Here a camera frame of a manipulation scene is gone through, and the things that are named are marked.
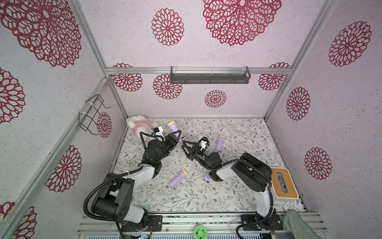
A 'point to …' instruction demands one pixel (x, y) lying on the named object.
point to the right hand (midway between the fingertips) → (181, 144)
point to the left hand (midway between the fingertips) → (182, 133)
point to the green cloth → (297, 227)
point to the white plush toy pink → (141, 123)
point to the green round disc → (200, 232)
